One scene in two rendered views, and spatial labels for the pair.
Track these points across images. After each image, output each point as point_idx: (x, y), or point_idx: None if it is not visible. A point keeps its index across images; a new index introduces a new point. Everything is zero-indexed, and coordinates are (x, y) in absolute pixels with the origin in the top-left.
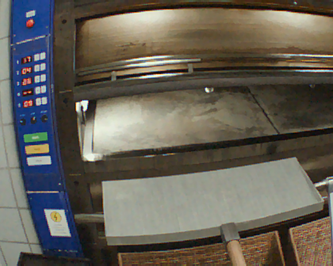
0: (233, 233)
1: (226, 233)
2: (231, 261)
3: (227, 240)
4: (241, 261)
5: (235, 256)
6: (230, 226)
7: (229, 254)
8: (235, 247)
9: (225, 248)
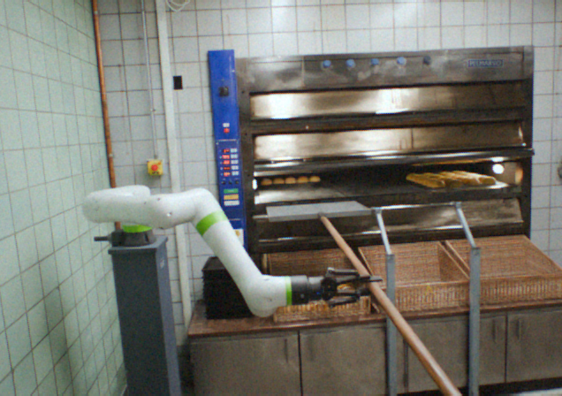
0: (322, 214)
1: (320, 214)
2: (323, 222)
3: (320, 216)
4: (328, 221)
5: (324, 219)
6: (322, 212)
7: (322, 220)
8: (324, 217)
9: (320, 220)
